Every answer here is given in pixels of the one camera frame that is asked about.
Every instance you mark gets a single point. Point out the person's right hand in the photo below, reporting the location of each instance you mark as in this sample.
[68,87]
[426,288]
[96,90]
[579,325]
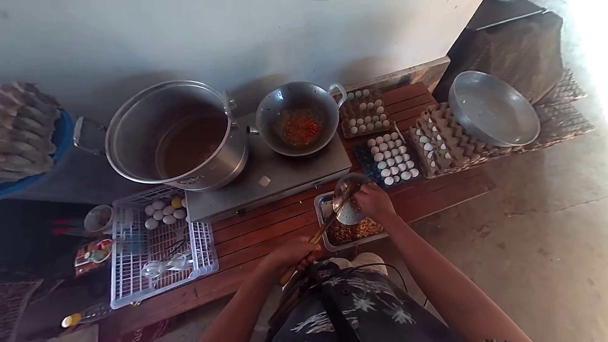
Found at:
[375,203]

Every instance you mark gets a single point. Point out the person's left hand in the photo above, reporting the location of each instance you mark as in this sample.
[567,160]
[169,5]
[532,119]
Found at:
[287,252]

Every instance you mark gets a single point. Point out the person's left thumb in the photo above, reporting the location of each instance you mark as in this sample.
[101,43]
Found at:
[311,247]

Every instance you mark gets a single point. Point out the person's right fingers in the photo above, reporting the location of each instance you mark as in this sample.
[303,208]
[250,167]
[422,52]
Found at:
[363,196]

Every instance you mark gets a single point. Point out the person's left fingers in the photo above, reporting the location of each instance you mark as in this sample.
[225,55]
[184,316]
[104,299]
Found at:
[306,262]

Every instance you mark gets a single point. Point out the person's right forearm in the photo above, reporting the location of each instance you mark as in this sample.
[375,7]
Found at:
[437,270]

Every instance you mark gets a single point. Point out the person's left forearm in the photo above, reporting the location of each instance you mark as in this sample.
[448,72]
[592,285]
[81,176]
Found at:
[249,294]

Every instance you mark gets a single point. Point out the rectangular metal tray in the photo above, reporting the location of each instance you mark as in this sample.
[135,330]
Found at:
[332,247]

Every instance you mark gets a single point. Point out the blue egg tray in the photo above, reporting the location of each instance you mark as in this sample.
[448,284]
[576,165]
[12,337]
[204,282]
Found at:
[366,161]

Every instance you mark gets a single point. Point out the pile of fried food bits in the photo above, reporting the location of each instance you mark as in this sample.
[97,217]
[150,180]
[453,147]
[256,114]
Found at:
[349,232]

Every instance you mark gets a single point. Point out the group of white eggs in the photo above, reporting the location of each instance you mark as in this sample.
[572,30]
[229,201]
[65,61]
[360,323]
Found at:
[393,159]

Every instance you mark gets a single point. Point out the red wooden slatted bench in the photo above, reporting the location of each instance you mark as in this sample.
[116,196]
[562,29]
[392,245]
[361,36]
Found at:
[247,244]

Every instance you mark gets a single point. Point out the person's legs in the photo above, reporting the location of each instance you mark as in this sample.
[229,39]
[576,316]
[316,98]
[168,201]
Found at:
[373,260]

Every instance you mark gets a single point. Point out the person's body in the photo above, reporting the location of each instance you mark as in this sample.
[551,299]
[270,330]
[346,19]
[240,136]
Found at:
[361,308]

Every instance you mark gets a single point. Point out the group of pale eggs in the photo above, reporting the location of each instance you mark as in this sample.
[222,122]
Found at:
[370,118]

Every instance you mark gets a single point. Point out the small beige square piece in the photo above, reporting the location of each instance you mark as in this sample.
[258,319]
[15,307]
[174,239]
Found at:
[264,181]

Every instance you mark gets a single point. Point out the group of broken eggshells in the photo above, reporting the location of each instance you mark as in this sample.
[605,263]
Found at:
[427,147]

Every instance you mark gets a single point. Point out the brown cardboard egg tray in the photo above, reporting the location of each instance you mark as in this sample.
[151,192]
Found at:
[357,110]

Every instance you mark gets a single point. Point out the metal gas stove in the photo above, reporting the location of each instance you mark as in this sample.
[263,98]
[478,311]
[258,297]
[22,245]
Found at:
[237,199]

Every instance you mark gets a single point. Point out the chopped red chili mixture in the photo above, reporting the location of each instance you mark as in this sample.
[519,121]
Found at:
[302,129]

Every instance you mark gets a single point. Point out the stack of cardboard egg trays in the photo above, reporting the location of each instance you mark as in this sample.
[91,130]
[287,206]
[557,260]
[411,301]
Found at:
[456,142]

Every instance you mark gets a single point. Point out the metal wok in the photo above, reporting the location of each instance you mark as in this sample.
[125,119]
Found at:
[280,111]

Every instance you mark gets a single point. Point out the clear crumpled plastic packaging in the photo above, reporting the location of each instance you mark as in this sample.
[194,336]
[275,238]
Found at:
[166,266]

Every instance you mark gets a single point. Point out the yellow round fruit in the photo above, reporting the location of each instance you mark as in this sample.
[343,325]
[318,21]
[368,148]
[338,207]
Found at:
[176,203]

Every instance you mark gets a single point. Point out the pile of eggs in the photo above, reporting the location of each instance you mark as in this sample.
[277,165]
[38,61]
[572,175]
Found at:
[158,213]

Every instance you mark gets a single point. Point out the large aluminium bowl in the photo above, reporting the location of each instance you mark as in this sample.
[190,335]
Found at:
[494,107]

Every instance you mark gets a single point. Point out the brown liquid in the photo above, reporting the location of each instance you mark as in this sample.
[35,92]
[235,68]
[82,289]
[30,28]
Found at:
[190,142]

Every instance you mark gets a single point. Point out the white plastic basket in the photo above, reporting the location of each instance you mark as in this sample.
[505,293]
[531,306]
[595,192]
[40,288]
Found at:
[118,280]

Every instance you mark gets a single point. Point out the brown cloth sack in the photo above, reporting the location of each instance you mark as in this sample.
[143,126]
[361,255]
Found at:
[522,57]

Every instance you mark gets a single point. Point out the clear plastic cup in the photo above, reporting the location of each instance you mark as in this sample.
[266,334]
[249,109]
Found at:
[98,218]

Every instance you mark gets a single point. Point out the red food packet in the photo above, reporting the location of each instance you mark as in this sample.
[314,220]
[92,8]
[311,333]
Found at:
[85,261]

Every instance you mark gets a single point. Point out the large aluminium pot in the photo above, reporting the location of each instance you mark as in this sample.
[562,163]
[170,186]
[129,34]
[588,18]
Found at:
[137,109]

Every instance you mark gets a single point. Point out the plastic bottle yellow cap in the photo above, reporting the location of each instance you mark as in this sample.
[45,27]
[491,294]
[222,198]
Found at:
[72,319]

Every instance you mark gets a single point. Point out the blue plastic tub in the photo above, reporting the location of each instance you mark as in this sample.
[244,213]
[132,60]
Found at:
[64,135]

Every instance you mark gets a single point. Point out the stack of grey egg trays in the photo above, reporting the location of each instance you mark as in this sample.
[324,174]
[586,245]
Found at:
[28,128]

